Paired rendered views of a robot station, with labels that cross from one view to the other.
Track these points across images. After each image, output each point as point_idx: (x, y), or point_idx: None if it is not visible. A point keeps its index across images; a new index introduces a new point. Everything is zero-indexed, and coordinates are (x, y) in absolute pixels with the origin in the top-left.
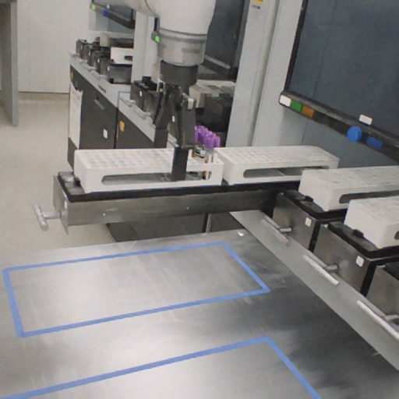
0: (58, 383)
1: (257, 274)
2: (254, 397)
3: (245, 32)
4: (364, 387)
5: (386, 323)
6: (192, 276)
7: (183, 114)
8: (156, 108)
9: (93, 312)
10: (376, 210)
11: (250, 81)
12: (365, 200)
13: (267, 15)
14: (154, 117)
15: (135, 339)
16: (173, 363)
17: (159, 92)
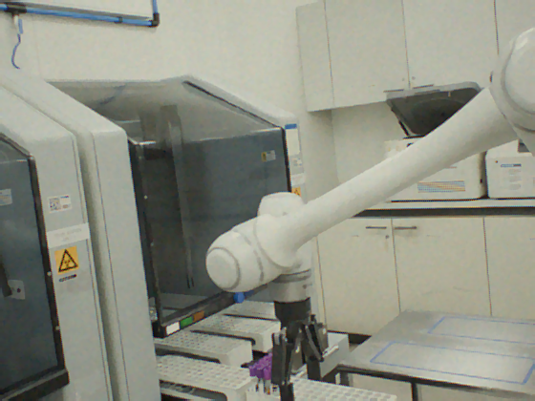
0: (533, 345)
1: (383, 347)
2: (462, 326)
3: (60, 315)
4: (417, 318)
5: (331, 349)
6: (420, 354)
7: (317, 327)
8: (285, 363)
9: (494, 356)
10: (265, 327)
11: (96, 359)
12: (252, 332)
13: (93, 276)
14: (284, 374)
15: (485, 346)
16: (480, 337)
17: (285, 343)
